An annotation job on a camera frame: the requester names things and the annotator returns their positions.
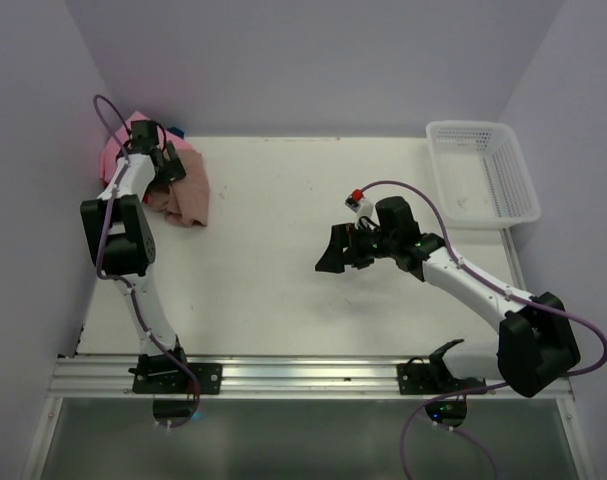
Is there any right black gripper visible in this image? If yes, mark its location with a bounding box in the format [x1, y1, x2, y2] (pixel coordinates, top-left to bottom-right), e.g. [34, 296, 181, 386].
[315, 221, 397, 273]

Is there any dusty pink printed t shirt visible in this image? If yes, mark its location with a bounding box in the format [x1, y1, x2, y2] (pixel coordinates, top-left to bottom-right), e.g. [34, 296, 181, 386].
[144, 149, 210, 227]

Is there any teal t shirt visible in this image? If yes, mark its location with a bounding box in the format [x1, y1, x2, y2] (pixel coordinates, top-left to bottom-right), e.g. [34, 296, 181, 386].
[166, 126, 185, 139]

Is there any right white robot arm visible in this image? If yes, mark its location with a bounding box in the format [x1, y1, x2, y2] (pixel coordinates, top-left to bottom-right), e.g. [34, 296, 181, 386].
[315, 193, 580, 398]

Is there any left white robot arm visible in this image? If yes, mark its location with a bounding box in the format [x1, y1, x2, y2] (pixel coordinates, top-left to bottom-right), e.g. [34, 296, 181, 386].
[80, 120, 191, 393]

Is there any white plastic basket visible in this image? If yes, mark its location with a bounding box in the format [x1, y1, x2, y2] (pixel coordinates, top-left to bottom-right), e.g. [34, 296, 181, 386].
[426, 120, 541, 229]

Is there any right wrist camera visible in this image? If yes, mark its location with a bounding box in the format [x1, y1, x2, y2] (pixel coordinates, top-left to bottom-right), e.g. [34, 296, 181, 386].
[345, 189, 374, 219]

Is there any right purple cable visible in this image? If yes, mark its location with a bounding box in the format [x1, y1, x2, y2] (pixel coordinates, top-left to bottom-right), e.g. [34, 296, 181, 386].
[400, 180, 607, 480]

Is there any purple cable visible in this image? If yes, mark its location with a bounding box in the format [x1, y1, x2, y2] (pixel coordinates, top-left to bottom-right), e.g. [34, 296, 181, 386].
[92, 94, 202, 429]
[400, 180, 607, 480]

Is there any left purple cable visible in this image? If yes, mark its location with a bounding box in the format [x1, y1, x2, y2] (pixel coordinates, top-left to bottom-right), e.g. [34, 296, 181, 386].
[92, 94, 202, 429]

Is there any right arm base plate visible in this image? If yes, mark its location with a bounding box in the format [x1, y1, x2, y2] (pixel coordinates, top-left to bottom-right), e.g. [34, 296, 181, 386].
[396, 357, 486, 395]

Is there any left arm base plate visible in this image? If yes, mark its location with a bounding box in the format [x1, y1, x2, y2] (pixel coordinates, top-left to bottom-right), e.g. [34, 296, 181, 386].
[128, 363, 223, 395]

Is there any aluminium mounting rail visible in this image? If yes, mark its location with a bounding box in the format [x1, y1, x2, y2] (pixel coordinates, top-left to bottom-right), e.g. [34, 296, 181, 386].
[47, 354, 577, 400]

